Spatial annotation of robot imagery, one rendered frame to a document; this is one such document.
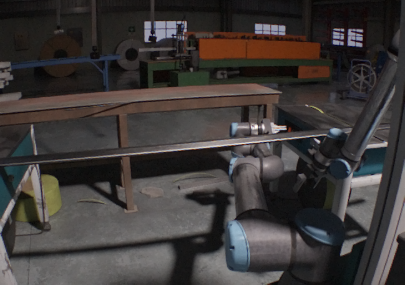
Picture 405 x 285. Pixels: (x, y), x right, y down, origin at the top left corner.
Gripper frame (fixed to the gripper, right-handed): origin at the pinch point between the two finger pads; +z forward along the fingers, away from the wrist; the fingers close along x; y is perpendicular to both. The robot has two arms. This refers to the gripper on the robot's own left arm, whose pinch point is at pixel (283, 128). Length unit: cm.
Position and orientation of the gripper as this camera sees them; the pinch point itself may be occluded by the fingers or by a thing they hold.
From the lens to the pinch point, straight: 209.3
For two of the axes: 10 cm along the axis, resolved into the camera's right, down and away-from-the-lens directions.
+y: 0.5, -5.4, -8.4
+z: 10.0, -0.2, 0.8
